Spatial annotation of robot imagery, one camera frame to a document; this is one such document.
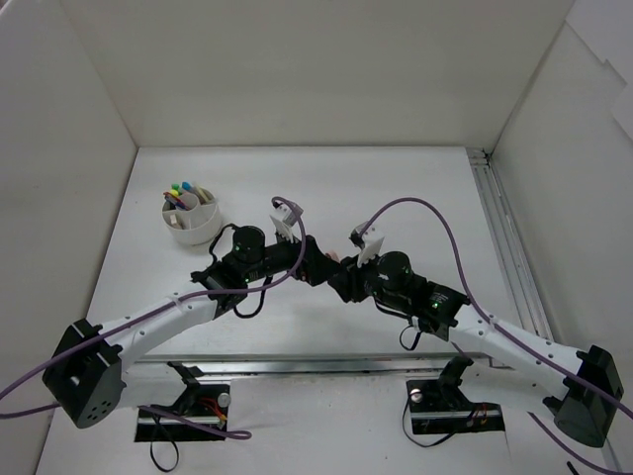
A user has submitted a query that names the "beige yellow pen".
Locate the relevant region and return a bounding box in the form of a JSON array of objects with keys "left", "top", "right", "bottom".
[{"left": 194, "top": 185, "right": 211, "bottom": 203}]

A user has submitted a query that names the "red gel pen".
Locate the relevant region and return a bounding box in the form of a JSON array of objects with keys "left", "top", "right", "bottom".
[{"left": 168, "top": 195, "right": 188, "bottom": 210}]

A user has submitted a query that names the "blue gel pen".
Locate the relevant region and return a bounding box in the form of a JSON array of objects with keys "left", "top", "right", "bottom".
[{"left": 164, "top": 193, "right": 180, "bottom": 206}]

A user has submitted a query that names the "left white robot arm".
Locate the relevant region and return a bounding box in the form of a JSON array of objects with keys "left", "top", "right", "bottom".
[{"left": 43, "top": 226, "right": 339, "bottom": 428}]

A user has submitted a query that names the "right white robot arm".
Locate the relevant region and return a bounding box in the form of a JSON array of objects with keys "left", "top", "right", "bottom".
[{"left": 327, "top": 251, "right": 623, "bottom": 448}]

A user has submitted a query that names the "white round divided container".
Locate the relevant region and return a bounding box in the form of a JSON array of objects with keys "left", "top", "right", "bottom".
[{"left": 161, "top": 185, "right": 224, "bottom": 245}]

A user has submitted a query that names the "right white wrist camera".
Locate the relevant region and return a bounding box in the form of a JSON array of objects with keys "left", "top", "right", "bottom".
[{"left": 349, "top": 222, "right": 385, "bottom": 268}]

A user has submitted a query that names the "aluminium rail front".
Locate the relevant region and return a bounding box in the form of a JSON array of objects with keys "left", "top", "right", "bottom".
[{"left": 123, "top": 351, "right": 515, "bottom": 377}]

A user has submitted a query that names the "aluminium rail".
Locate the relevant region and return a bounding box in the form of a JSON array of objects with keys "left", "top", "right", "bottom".
[
  {"left": 123, "top": 351, "right": 515, "bottom": 377},
  {"left": 467, "top": 147, "right": 619, "bottom": 475}
]

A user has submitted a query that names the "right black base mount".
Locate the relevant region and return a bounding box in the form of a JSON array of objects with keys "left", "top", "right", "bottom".
[{"left": 402, "top": 356, "right": 505, "bottom": 449}]

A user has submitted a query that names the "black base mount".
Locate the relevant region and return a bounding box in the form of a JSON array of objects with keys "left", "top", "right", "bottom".
[
  {"left": 402, "top": 356, "right": 505, "bottom": 449},
  {"left": 134, "top": 381, "right": 230, "bottom": 443}
]

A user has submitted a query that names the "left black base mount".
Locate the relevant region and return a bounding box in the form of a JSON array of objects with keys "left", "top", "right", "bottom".
[{"left": 134, "top": 381, "right": 230, "bottom": 443}]

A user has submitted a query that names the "aluminium rail right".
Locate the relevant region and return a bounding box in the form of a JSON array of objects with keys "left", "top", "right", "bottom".
[{"left": 467, "top": 147, "right": 619, "bottom": 475}]

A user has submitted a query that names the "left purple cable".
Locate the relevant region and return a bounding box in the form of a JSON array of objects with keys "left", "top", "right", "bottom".
[{"left": 0, "top": 196, "right": 304, "bottom": 440}]

